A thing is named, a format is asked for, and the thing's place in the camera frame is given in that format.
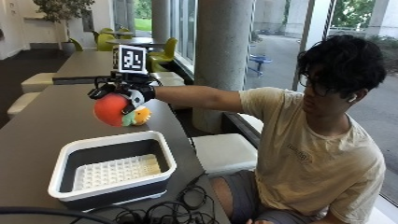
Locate green chair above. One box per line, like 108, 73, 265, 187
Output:
66, 37, 85, 52
96, 32, 117, 52
146, 36, 179, 73

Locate long grey table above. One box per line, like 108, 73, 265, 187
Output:
52, 50, 122, 86

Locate beige t-shirt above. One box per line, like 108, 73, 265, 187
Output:
238, 87, 387, 224

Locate the person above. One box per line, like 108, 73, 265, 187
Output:
153, 34, 388, 224

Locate black-framed glasses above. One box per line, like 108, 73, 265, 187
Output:
297, 73, 332, 97

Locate white and grey dish tub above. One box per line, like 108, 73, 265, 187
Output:
48, 130, 178, 210

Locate tangle of thin black cables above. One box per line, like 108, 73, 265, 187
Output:
110, 174, 221, 224

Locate white cube stool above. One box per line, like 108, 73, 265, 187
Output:
190, 133, 258, 178
20, 72, 57, 93
237, 112, 265, 134
147, 71, 186, 88
6, 91, 42, 120

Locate grey shorts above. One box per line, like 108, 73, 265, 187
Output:
221, 170, 315, 224

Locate concrete pillar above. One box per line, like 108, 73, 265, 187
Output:
150, 0, 171, 45
190, 0, 255, 134

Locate white marker cube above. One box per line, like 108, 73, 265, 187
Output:
110, 44, 149, 76

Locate orange round plush toy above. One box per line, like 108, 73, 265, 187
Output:
93, 92, 153, 128

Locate blue outdoor bench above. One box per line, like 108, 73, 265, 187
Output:
247, 54, 274, 78

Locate potted indoor tree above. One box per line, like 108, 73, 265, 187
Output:
30, 0, 96, 50

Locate white perforated drain tray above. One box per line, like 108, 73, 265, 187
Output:
73, 153, 161, 191

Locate round dark table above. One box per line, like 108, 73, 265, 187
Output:
101, 30, 134, 38
104, 36, 155, 49

